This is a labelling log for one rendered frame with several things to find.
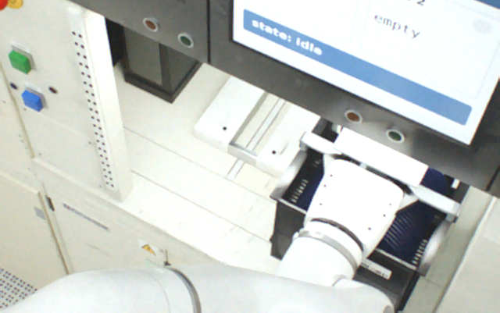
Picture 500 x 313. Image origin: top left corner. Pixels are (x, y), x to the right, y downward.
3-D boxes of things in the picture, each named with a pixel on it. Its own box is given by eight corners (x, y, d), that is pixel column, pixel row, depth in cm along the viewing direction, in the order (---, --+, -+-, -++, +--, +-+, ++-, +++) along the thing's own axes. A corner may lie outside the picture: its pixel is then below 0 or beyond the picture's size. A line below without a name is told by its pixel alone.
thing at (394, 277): (258, 261, 135) (269, 157, 109) (316, 169, 145) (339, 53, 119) (398, 337, 128) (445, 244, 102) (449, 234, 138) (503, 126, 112)
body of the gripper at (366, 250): (292, 240, 109) (330, 176, 114) (363, 277, 106) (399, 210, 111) (297, 212, 103) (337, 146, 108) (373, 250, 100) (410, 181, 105)
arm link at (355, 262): (287, 255, 108) (298, 237, 110) (349, 288, 106) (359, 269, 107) (292, 225, 101) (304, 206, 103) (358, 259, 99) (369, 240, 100)
